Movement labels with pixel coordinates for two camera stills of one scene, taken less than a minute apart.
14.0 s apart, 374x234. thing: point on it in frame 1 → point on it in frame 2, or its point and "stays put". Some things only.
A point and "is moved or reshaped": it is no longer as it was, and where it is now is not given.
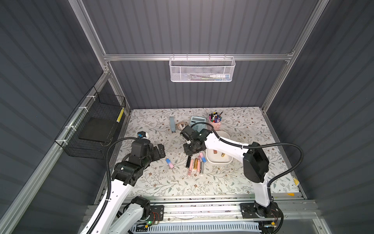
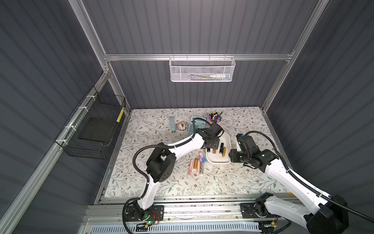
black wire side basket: x=90 y=130 stays put
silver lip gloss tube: x=201 y=167 stays put
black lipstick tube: x=188 y=161 is moved or reshaped
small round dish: x=181 y=125 stays put
